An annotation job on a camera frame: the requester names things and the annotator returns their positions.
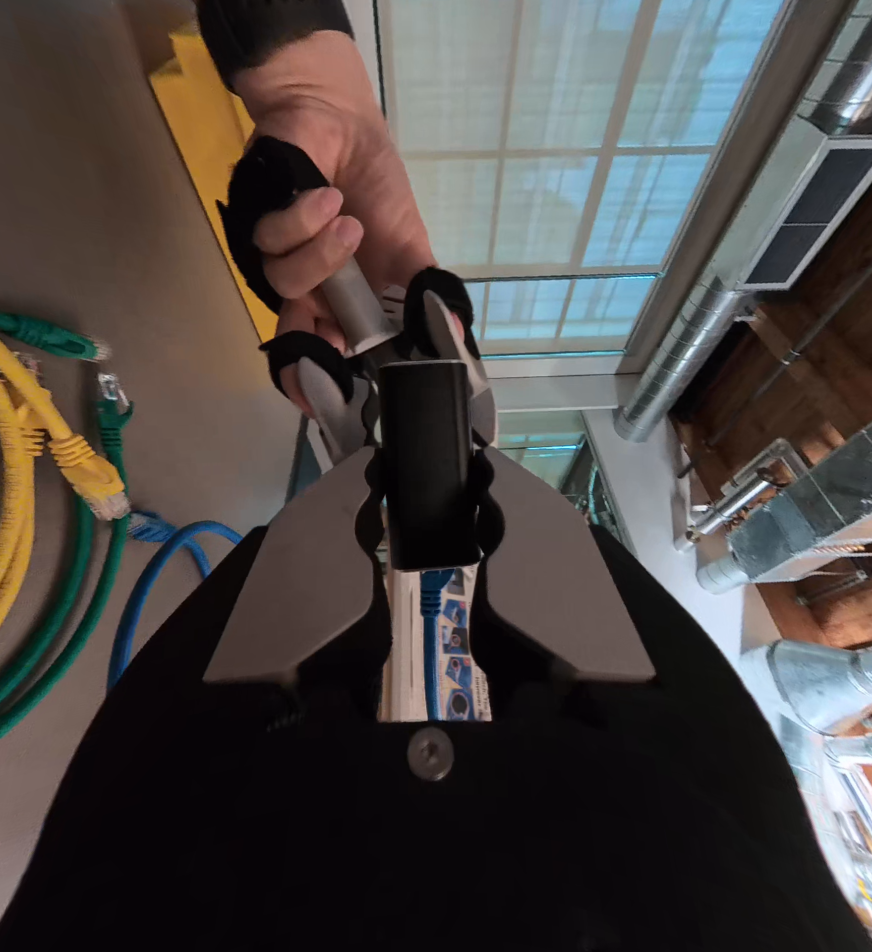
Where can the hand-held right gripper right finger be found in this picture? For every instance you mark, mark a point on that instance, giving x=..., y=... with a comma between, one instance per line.
x=555, y=587

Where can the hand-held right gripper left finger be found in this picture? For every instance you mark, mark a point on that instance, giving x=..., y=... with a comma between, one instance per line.
x=309, y=587

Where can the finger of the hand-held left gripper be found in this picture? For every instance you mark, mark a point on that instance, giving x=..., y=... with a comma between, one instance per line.
x=331, y=416
x=473, y=387

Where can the black ethernet switch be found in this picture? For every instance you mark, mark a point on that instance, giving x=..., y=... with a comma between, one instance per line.
x=428, y=461

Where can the yellow plastic bin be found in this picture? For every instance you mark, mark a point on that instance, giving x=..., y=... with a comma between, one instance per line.
x=205, y=134

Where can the person's left hand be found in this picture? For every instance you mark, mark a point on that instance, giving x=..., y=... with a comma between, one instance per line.
x=361, y=149

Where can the printed instruction sheet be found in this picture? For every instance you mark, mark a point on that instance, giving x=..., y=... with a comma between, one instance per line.
x=473, y=669

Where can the large grid window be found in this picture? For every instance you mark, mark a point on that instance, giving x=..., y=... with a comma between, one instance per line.
x=555, y=134

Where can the silver air duct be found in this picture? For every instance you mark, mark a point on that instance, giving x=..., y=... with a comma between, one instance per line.
x=703, y=335

